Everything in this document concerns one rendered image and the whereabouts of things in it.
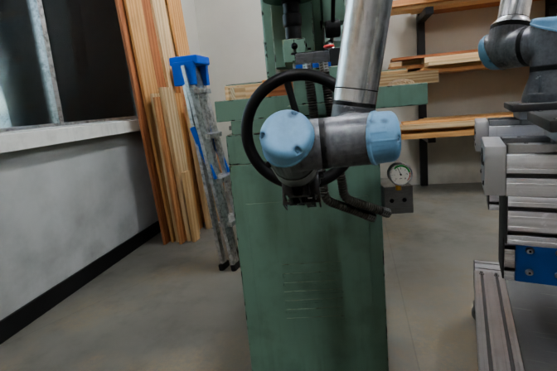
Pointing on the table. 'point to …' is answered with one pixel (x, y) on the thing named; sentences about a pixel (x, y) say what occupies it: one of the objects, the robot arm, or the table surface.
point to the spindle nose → (292, 17)
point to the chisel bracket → (293, 50)
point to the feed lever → (332, 27)
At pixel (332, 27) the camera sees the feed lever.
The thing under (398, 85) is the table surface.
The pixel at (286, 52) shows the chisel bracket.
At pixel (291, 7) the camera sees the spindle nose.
